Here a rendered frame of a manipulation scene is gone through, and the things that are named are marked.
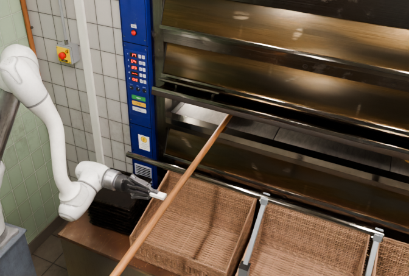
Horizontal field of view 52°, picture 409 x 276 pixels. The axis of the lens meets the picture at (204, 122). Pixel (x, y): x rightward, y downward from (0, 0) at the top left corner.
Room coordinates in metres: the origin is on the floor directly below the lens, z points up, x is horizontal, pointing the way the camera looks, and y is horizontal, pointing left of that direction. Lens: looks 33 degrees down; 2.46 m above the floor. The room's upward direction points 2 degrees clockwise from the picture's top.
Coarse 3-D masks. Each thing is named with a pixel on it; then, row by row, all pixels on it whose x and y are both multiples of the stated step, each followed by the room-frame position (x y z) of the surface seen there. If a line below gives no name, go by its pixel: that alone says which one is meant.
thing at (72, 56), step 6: (60, 48) 2.18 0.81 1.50; (66, 48) 2.16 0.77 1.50; (72, 48) 2.17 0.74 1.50; (66, 54) 2.16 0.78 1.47; (72, 54) 2.17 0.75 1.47; (78, 54) 2.21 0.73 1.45; (60, 60) 2.18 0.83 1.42; (66, 60) 2.16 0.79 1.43; (72, 60) 2.16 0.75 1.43; (78, 60) 2.20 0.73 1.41
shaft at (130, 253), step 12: (228, 120) 1.95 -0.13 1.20; (216, 132) 1.82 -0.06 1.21; (192, 168) 1.53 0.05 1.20; (180, 180) 1.44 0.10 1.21; (168, 204) 1.29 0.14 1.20; (156, 216) 1.22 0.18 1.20; (144, 228) 1.15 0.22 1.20; (144, 240) 1.11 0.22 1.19; (132, 252) 1.04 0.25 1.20; (120, 264) 0.98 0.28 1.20
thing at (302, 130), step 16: (160, 96) 1.84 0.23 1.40; (176, 96) 1.81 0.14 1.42; (208, 96) 1.86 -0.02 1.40; (224, 96) 1.88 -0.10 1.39; (224, 112) 1.71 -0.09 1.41; (240, 112) 1.68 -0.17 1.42; (272, 112) 1.72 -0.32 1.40; (288, 112) 1.75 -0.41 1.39; (288, 128) 1.58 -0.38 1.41; (336, 128) 1.60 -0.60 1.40; (352, 128) 1.63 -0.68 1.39; (352, 144) 1.47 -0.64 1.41; (368, 144) 1.45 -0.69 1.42; (400, 144) 1.49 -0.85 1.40
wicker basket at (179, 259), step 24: (168, 192) 1.91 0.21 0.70; (192, 192) 1.86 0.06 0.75; (216, 192) 1.82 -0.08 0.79; (144, 216) 1.65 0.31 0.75; (168, 216) 1.82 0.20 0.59; (192, 216) 1.81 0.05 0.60; (216, 216) 1.77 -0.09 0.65; (240, 216) 1.73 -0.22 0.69; (168, 240) 1.63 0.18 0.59; (192, 240) 1.64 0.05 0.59; (216, 240) 1.65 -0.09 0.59; (240, 240) 1.51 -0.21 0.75; (168, 264) 1.44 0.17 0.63; (192, 264) 1.38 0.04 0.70; (216, 264) 1.48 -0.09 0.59
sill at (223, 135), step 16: (192, 128) 1.93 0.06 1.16; (208, 128) 1.90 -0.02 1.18; (224, 128) 1.91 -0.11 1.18; (256, 144) 1.79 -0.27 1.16; (272, 144) 1.77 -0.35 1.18; (288, 144) 1.77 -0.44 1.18; (304, 160) 1.69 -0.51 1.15; (320, 160) 1.66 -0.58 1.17; (336, 160) 1.65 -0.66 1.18; (368, 176) 1.56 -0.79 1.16; (384, 176) 1.54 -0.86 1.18; (400, 176) 1.55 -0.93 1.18
